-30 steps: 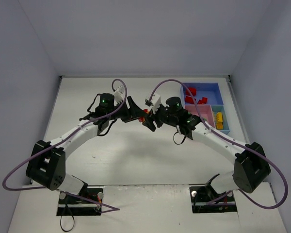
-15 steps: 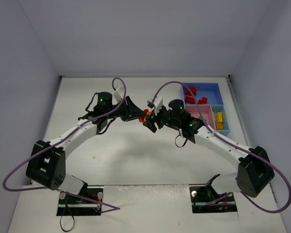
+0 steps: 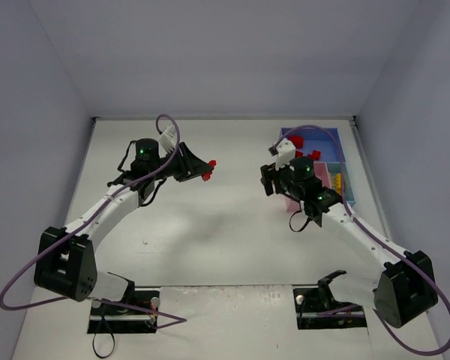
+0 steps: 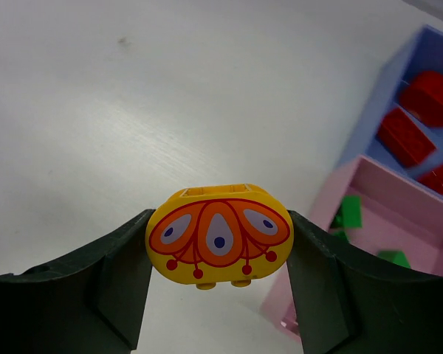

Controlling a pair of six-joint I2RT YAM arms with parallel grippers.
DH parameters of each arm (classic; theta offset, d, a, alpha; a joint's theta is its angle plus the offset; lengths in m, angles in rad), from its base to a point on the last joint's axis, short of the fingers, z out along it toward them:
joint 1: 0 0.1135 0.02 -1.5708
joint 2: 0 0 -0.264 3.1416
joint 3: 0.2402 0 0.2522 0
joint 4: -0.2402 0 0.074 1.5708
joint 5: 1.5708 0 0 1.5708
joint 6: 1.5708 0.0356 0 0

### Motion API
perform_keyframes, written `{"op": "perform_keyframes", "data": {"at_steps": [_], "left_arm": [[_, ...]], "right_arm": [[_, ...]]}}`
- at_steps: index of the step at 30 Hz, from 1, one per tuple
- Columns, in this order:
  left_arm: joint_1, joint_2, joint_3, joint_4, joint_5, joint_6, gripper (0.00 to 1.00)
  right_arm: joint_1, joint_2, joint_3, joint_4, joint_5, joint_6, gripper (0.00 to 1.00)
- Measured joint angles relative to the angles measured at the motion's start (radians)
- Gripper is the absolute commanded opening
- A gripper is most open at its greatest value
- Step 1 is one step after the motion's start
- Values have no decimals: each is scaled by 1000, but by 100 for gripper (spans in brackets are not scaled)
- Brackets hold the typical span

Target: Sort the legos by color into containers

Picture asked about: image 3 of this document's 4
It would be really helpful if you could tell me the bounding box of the red rounded lego piece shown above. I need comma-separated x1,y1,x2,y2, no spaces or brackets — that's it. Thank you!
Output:
201,160,217,182

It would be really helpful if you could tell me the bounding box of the yellow long lego brick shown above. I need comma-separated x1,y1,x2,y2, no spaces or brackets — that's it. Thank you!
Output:
331,173,343,192

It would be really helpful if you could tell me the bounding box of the small red lego brick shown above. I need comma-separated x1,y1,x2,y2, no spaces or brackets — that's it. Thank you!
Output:
306,150,321,161

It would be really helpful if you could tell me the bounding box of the red long lego brick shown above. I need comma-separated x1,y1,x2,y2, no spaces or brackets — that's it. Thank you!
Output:
288,136,305,149

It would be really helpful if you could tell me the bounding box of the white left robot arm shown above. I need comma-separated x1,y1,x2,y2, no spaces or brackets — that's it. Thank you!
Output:
34,138,217,302

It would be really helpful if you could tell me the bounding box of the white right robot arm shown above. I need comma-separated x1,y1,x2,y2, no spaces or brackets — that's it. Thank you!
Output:
260,157,438,329

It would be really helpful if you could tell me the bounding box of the blue pink compartment tray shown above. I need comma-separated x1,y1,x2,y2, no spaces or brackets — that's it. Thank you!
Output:
286,128,356,207

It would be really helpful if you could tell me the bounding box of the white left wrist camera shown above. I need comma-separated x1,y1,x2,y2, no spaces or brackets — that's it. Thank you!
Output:
158,124,179,154

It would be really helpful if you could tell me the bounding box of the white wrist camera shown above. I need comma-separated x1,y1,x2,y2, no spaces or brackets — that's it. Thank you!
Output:
158,124,179,154
268,138,296,170

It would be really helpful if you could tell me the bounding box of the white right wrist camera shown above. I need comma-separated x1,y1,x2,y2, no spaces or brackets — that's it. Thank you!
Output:
268,138,296,170

